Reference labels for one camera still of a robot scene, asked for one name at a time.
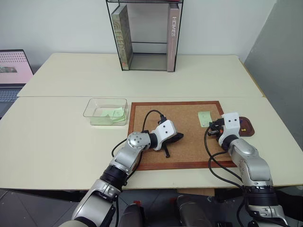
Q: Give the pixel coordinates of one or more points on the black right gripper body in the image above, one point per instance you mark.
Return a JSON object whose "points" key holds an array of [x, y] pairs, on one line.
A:
{"points": [[219, 127]]}

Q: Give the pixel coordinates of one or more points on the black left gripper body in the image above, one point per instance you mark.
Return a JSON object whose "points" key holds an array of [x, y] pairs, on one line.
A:
{"points": [[171, 140]]}

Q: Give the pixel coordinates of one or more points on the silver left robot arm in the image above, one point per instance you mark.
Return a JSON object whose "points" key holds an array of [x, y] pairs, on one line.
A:
{"points": [[135, 141]]}

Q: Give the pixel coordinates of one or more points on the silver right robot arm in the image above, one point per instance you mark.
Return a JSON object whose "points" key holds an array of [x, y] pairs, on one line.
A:
{"points": [[251, 160]]}

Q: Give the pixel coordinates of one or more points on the green sticky note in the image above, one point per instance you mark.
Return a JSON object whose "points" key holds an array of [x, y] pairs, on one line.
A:
{"points": [[118, 113], [106, 112], [204, 119]]}

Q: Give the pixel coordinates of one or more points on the brown wooden tray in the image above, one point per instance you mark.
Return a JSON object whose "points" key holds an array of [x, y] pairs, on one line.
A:
{"points": [[247, 126]]}

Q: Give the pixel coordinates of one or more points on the clear plastic box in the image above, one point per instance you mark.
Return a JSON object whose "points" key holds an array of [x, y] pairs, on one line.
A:
{"points": [[94, 111]]}

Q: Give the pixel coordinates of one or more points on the dark rounded shape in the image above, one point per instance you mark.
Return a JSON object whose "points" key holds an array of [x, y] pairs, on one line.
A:
{"points": [[189, 210], [131, 216]]}

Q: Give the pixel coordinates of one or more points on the grey partition panel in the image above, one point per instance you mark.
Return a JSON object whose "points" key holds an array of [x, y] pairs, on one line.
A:
{"points": [[277, 71]]}

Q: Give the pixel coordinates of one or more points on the pinkish grey HOMES book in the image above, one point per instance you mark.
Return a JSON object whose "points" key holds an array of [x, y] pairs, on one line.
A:
{"points": [[173, 35]]}

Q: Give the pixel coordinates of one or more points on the green patterned book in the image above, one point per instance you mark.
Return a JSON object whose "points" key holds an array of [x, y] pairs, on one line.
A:
{"points": [[122, 37]]}

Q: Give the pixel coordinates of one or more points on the laptop with pink screen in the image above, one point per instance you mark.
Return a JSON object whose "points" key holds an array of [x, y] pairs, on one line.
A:
{"points": [[11, 68]]}

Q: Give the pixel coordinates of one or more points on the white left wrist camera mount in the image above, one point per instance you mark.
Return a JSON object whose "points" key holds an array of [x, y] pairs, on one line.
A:
{"points": [[165, 132]]}

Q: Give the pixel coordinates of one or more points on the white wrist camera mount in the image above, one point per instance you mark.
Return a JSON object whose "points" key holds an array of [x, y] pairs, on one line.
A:
{"points": [[230, 125], [165, 132]]}

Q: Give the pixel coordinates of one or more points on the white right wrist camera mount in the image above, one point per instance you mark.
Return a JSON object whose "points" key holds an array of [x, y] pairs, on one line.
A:
{"points": [[230, 125]]}

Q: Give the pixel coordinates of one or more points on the cork board with red-brown frame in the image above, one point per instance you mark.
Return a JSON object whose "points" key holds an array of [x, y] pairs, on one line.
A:
{"points": [[184, 151]]}

